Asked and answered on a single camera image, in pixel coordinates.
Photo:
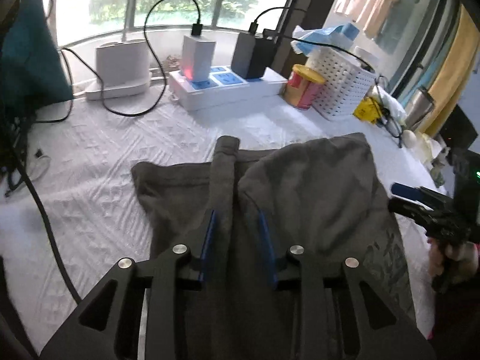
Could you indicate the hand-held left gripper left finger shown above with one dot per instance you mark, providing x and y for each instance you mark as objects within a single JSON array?
[{"x": 208, "y": 247}]

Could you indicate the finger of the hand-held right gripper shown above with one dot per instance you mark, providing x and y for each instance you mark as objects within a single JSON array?
[
  {"x": 408, "y": 190},
  {"x": 408, "y": 210}
]

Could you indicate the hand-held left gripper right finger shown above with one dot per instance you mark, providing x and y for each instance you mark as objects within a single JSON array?
[{"x": 268, "y": 251}]

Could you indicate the olive green t-shirt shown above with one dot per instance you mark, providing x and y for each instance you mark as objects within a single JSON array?
[{"x": 318, "y": 195}]

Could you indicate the person's right forearm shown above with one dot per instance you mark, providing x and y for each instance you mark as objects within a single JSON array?
[{"x": 457, "y": 322}]

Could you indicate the person's right hand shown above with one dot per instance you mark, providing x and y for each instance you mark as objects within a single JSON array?
[{"x": 461, "y": 258}]

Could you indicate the green figurine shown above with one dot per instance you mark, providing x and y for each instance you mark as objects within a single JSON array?
[{"x": 438, "y": 172}]

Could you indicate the yellow green tissue pack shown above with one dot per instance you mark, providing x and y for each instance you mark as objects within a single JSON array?
[{"x": 429, "y": 146}]

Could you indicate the white egg-shaped object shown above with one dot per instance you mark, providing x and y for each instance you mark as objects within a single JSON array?
[{"x": 410, "y": 138}]

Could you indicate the black box with red light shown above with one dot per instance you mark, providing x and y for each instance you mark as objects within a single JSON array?
[{"x": 459, "y": 125}]

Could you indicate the stainless steel tumbler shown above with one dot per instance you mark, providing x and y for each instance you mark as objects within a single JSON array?
[{"x": 418, "y": 108}]

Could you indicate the white and green wrapped packet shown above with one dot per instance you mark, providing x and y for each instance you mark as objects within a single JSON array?
[{"x": 393, "y": 107}]

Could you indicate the yellow plastic bag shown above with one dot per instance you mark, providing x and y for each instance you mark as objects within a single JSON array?
[{"x": 367, "y": 110}]

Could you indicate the white textured tablecloth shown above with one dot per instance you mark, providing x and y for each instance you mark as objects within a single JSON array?
[{"x": 93, "y": 195}]

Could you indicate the white perforated plastic basket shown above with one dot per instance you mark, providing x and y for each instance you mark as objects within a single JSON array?
[{"x": 341, "y": 82}]

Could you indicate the yellow curtain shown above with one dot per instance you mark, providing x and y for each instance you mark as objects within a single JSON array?
[{"x": 455, "y": 63}]

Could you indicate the red can with yellow lid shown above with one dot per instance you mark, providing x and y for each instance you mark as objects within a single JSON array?
[{"x": 303, "y": 88}]

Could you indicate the white power strip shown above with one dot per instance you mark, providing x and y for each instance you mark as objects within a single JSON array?
[{"x": 232, "y": 90}]

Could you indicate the teal hanging garment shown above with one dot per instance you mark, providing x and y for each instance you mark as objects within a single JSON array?
[{"x": 399, "y": 22}]

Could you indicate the blue and white packet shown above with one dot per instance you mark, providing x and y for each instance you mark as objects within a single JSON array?
[{"x": 330, "y": 35}]

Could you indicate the white charger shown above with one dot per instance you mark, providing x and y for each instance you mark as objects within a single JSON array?
[{"x": 198, "y": 56}]

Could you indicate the black charger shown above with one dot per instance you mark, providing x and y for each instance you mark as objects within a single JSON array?
[{"x": 251, "y": 54}]

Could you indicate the white desk lamp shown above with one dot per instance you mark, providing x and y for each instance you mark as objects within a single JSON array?
[{"x": 120, "y": 63}]

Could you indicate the teal cloth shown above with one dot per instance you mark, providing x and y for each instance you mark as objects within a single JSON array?
[{"x": 26, "y": 45}]

